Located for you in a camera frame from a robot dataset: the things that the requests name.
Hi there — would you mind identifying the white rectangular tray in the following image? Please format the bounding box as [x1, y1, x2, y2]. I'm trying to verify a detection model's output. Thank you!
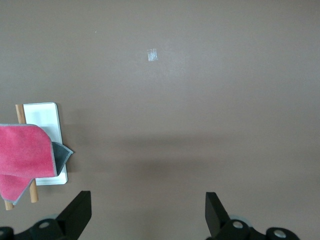
[22, 101, 69, 186]

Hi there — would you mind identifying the pink and grey cloth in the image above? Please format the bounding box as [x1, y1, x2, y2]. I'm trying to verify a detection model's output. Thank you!
[0, 123, 75, 206]

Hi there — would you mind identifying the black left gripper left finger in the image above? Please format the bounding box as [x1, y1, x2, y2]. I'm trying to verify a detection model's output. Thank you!
[14, 190, 92, 240]

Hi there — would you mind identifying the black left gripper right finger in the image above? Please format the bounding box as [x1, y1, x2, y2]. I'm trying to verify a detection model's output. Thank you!
[205, 191, 301, 240]

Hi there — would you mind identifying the small clear tape piece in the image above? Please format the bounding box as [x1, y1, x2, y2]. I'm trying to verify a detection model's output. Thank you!
[146, 48, 159, 63]

